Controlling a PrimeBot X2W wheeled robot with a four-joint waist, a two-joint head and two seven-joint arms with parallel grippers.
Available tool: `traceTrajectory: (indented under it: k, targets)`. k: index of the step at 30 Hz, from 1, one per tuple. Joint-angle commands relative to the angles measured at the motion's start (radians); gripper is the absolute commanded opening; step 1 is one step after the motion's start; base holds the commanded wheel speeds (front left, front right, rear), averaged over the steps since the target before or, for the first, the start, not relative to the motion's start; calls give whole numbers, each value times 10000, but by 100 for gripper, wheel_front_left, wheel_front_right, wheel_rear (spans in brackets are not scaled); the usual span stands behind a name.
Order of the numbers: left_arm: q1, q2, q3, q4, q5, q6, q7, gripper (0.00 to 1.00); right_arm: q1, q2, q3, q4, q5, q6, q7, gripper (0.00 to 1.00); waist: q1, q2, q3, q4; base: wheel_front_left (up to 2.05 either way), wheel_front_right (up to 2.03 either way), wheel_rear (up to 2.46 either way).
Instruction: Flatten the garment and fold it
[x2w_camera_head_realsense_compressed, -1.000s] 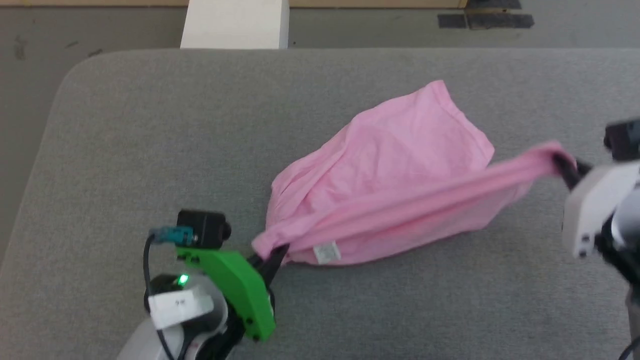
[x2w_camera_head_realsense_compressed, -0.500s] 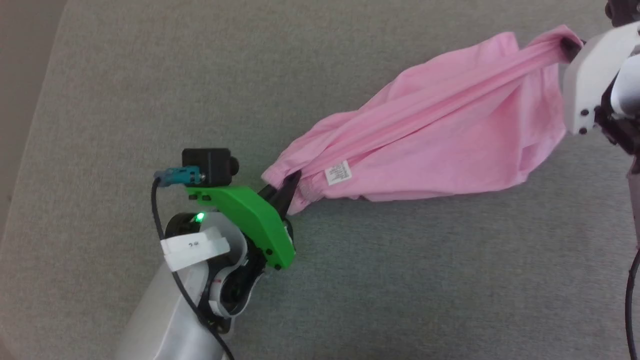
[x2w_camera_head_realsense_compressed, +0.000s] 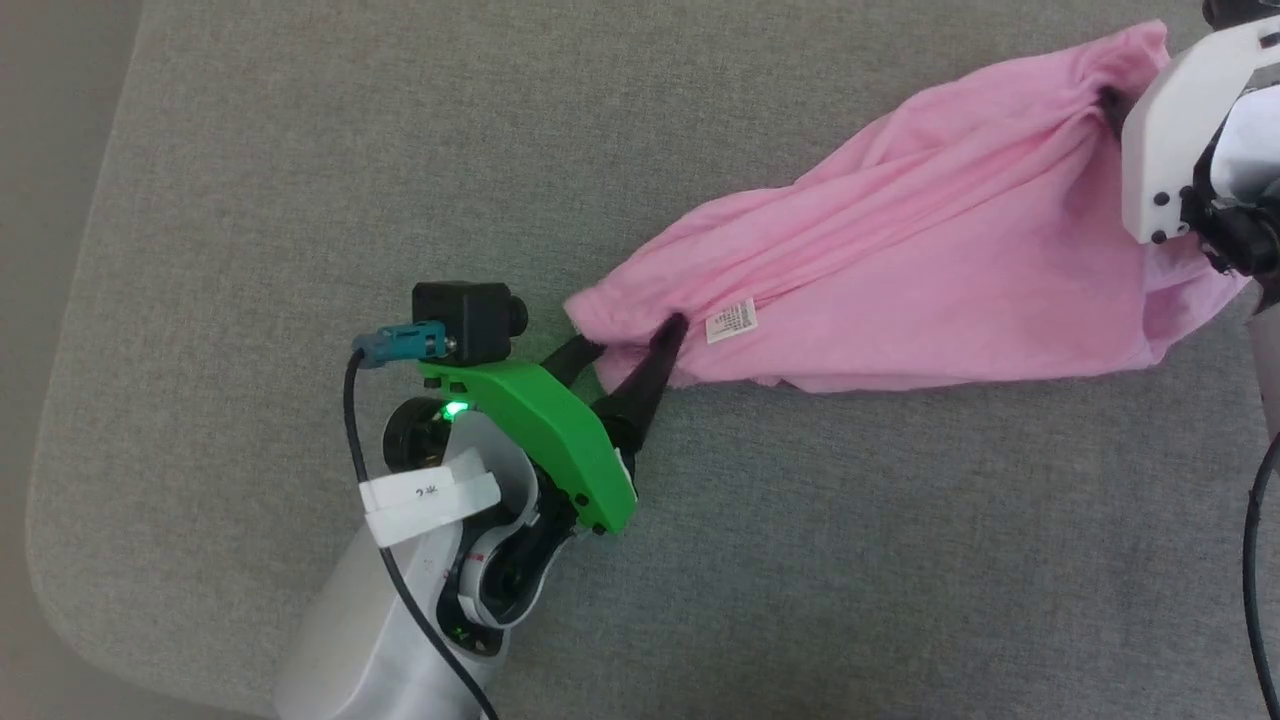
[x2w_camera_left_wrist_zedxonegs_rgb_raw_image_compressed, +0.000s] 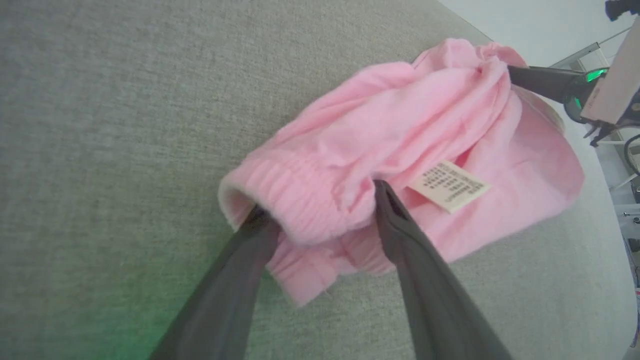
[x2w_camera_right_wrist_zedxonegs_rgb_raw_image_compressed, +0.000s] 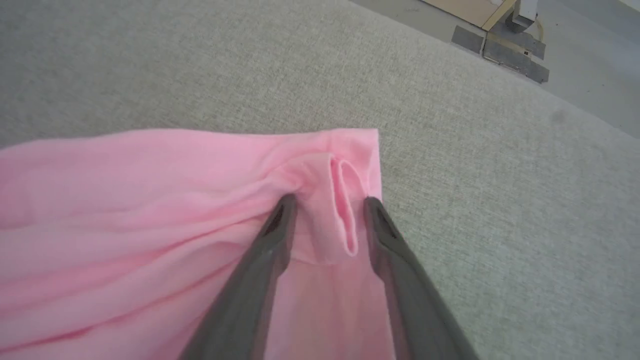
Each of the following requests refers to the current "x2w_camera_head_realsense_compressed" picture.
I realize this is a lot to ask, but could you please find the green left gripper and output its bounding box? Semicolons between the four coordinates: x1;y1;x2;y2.
418;312;690;538

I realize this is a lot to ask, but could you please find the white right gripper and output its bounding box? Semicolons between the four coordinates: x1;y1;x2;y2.
1097;15;1280;247

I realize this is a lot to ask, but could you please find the pink garment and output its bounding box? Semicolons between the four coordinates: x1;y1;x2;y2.
563;20;1256;394

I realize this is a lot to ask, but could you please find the white garment care tag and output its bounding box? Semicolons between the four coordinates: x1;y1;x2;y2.
705;298;758;345

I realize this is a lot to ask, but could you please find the grey fabric cushion surface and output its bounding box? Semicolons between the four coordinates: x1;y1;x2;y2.
25;0;1280;720

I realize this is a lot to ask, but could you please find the teal cable connector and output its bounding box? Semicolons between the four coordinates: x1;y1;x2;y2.
360;320;447;369

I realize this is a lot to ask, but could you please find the white label strap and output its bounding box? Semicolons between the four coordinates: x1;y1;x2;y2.
358;470;502;547

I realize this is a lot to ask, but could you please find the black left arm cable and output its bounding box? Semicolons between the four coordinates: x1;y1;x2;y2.
343;345;501;720

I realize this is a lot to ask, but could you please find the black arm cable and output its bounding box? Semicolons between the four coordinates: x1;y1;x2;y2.
343;345;501;720
1242;430;1280;720

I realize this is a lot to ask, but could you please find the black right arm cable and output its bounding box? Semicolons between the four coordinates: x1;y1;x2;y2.
1242;430;1280;720

